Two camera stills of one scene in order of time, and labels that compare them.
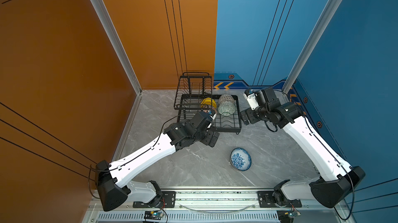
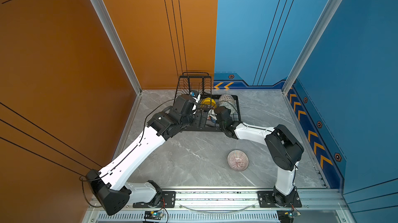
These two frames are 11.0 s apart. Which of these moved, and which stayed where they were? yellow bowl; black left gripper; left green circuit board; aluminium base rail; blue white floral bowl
Moved: black left gripper; blue white floral bowl
Stayed: left green circuit board; yellow bowl; aluminium base rail
